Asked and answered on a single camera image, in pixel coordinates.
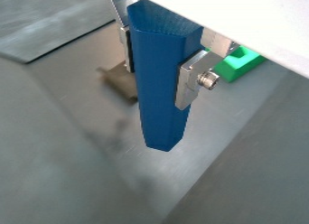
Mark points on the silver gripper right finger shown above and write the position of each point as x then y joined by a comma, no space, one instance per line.
196,70

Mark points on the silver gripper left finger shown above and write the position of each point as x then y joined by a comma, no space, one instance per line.
121,13

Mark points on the green shape sorting board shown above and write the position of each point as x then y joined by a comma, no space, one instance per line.
237,64

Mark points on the dark grey curved block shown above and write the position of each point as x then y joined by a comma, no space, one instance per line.
121,80

